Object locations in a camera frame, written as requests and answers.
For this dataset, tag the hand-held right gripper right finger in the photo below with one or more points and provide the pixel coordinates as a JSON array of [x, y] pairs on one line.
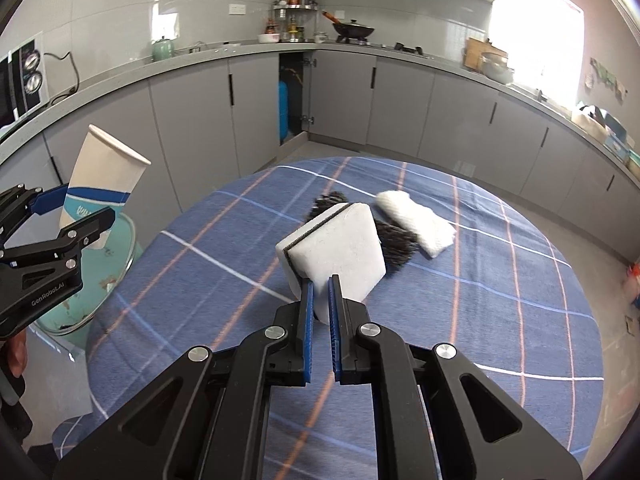
[[334, 330]]

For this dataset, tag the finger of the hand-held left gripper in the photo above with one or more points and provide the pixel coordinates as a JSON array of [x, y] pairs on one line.
[[85, 230], [47, 200]]

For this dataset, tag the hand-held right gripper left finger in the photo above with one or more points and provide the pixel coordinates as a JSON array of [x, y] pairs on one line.
[[308, 330]]

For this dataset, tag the teal round bin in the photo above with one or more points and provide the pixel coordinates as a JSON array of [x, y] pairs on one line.
[[100, 280]]

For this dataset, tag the white paper cup blue stripe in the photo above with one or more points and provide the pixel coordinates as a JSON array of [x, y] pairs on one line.
[[100, 170]]

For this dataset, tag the white sponge black edge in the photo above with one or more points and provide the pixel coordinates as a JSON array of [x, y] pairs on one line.
[[335, 250]]

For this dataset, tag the person's left hand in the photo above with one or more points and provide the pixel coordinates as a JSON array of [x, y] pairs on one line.
[[12, 355]]

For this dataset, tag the microwave oven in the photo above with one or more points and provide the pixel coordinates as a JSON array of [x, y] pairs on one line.
[[25, 80]]

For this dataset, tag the white folded towel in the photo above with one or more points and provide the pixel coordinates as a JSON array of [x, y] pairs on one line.
[[420, 225]]

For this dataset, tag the blue plaid tablecloth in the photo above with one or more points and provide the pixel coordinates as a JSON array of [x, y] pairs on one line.
[[475, 310]]

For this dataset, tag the grey base kitchen cabinets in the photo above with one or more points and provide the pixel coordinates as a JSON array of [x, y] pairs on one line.
[[190, 120]]

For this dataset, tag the green teapot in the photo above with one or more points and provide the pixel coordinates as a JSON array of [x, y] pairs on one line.
[[164, 50]]

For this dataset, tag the blue cylinder inside cabinet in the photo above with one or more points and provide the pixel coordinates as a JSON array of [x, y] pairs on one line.
[[284, 110]]

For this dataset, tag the white bowl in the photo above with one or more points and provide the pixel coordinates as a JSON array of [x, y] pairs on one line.
[[269, 37]]

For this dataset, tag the gas stove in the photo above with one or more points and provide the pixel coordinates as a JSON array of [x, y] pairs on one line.
[[400, 47]]

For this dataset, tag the metal spice rack with bottles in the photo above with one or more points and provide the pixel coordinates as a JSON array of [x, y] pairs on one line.
[[292, 15]]

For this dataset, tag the cardboard scrap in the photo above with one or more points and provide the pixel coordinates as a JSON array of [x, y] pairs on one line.
[[633, 324]]

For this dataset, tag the black wok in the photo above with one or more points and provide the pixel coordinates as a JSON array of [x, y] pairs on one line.
[[352, 29]]

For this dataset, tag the wooden cutting board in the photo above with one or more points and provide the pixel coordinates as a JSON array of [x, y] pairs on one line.
[[472, 52]]

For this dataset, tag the pile of dishes and boxes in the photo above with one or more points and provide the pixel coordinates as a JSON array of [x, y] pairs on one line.
[[610, 130]]

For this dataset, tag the kitchen window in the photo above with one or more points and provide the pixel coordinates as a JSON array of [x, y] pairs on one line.
[[540, 35]]

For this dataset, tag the white wall outlet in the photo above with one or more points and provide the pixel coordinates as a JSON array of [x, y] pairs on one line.
[[237, 9]]

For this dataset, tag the wall hooks with utensils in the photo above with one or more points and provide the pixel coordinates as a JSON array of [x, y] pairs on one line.
[[607, 77]]

